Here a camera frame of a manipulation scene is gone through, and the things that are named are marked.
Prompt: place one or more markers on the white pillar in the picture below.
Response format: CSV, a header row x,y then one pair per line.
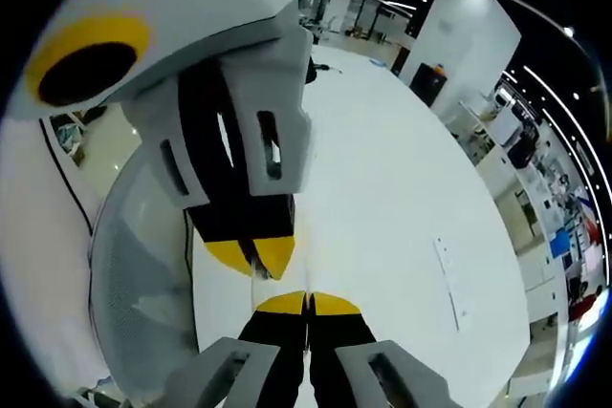
x,y
464,30

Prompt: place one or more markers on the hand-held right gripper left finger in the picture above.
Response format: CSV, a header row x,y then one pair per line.
x,y
277,341

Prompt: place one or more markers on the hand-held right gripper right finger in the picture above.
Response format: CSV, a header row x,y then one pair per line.
x,y
339,336

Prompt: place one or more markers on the blue bin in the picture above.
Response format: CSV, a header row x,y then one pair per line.
x,y
560,243

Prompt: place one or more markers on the black cabinet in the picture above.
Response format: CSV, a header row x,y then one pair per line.
x,y
428,85

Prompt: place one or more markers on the orange object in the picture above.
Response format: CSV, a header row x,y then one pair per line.
x,y
440,69

